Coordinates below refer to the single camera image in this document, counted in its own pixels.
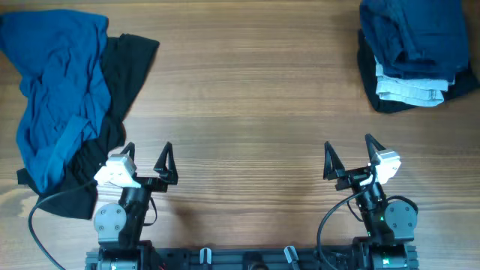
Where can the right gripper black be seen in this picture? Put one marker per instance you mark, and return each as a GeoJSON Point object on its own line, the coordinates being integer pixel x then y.
{"type": "Point", "coordinates": [355, 176]}

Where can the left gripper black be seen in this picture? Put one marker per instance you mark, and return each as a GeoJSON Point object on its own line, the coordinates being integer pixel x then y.
{"type": "Point", "coordinates": [148, 181]}

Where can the blue t-shirt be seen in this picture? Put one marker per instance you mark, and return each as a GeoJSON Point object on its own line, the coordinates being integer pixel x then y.
{"type": "Point", "coordinates": [58, 54]}

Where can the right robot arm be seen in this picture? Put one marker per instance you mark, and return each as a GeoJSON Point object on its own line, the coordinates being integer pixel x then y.
{"type": "Point", "coordinates": [389, 221]}

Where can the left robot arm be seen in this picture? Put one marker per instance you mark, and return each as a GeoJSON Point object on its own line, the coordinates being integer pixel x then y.
{"type": "Point", "coordinates": [119, 225]}

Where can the folded white garment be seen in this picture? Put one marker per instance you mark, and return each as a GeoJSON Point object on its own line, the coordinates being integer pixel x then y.
{"type": "Point", "coordinates": [416, 92]}

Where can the black garment on left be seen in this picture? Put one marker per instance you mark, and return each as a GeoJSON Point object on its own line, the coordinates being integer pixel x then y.
{"type": "Point", "coordinates": [125, 64]}

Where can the folded navy garment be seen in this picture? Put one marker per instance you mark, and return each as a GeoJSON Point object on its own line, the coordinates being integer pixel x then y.
{"type": "Point", "coordinates": [415, 39]}

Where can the folded black garment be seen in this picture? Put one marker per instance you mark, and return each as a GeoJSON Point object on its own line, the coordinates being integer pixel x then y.
{"type": "Point", "coordinates": [466, 81]}

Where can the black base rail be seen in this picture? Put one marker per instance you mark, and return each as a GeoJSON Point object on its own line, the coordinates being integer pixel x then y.
{"type": "Point", "coordinates": [247, 258]}

